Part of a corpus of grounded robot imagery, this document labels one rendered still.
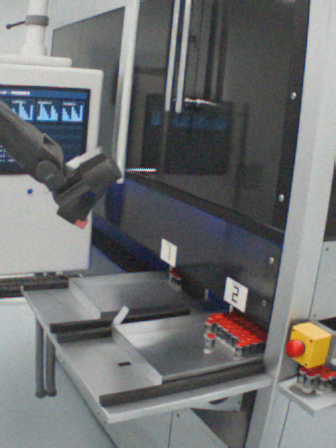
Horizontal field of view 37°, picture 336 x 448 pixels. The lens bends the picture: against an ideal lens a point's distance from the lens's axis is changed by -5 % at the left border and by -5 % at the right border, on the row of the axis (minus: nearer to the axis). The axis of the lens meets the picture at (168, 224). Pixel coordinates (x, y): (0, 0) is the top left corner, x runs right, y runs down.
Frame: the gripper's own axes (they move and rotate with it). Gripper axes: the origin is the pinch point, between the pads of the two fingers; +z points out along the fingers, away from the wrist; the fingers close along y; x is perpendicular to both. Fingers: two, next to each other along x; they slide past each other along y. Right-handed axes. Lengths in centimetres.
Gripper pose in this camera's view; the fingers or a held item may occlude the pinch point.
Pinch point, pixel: (94, 192)
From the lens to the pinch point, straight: 112.9
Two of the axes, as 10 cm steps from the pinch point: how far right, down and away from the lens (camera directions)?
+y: -5.0, 8.6, 1.1
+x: 8.6, 5.1, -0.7
